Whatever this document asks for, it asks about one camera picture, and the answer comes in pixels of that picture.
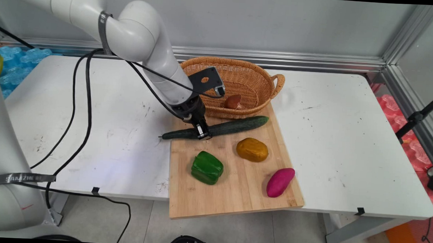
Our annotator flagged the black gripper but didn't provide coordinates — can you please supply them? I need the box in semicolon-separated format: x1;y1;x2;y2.
170;95;215;141

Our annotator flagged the dark green cucumber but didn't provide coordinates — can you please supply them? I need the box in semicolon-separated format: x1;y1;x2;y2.
158;111;270;145

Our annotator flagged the green bell pepper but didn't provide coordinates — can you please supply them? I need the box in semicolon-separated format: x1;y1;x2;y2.
190;150;225;186

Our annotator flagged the brown toy mushroom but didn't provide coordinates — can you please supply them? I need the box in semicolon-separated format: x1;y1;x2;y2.
224;94;246;111

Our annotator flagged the yellow toy potato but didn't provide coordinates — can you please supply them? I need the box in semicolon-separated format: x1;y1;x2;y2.
235;137;270;163

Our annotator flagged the woven wicker basket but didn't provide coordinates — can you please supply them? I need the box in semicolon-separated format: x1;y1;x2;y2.
178;55;286;122

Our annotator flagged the wooden cutting board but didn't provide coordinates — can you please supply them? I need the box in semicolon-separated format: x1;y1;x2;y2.
167;97;309;225

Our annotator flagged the purple sweet potato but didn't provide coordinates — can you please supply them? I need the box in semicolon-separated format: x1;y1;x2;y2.
266;167;296;199

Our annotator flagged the black round object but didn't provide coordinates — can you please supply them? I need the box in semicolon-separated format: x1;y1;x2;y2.
167;234;214;243

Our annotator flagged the grey table leg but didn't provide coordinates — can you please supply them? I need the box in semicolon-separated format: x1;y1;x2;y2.
44;192;70;227

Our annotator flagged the blue foam mat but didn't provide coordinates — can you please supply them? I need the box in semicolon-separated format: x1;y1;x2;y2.
0;45;64;102

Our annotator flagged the black tripod stand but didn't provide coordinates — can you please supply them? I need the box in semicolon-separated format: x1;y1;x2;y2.
395;92;433;145

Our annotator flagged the red foam mat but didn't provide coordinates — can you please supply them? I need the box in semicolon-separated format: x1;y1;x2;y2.
365;82;433;206

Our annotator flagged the orange floor panel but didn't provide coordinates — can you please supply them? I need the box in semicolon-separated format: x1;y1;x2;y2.
384;219;433;243

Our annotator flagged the horizontal aluminium frame rail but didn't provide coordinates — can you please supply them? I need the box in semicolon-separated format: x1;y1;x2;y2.
0;35;388;75

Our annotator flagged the thick black cable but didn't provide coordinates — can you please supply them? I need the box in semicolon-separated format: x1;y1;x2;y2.
44;46;196;216

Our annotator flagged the long black cable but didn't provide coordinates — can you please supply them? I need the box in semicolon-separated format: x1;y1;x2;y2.
12;181;133;243

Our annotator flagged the thin black camera cable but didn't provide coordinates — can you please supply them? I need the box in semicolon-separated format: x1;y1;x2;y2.
30;46;227;178

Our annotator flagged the dark strap around arm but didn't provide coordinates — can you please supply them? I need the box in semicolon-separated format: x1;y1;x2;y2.
96;11;115;56

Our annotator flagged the grey table leg frame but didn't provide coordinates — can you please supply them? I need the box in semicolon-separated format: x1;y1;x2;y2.
322;213;414;243

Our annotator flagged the grey printed velcro strap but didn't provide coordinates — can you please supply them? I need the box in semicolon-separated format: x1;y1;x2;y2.
0;171;57;188

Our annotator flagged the sloping aluminium frame rail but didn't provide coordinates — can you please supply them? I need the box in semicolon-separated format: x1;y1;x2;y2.
376;64;433;171

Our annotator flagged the aluminium frame post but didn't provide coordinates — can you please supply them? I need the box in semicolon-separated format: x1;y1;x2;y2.
382;3;433;69

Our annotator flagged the thin black floor cable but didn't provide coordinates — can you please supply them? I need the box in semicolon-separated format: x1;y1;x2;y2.
421;196;433;243

